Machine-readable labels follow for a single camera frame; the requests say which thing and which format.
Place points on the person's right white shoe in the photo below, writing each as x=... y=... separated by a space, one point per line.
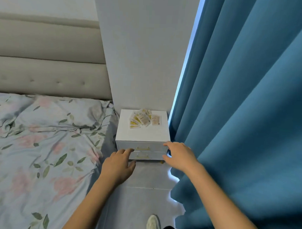
x=152 y=224

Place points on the floral pillow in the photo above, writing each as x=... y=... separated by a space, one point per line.
x=54 y=112

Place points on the white bedside table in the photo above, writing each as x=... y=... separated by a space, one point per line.
x=142 y=136

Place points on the person's left forearm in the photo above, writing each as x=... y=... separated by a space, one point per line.
x=88 y=207

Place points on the person's right hand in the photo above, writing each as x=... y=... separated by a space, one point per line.
x=181 y=157

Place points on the floral bed sheet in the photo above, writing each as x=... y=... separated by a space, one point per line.
x=27 y=175

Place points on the person's left hand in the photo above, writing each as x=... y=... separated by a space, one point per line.
x=117 y=169

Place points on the person's right forearm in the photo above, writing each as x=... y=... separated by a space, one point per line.
x=224 y=207

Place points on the blue curtain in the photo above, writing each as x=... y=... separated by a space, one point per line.
x=240 y=96

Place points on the beige padded headboard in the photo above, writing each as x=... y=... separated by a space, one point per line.
x=44 y=52

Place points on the pile of yellow sachet packets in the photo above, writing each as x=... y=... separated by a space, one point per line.
x=143 y=119

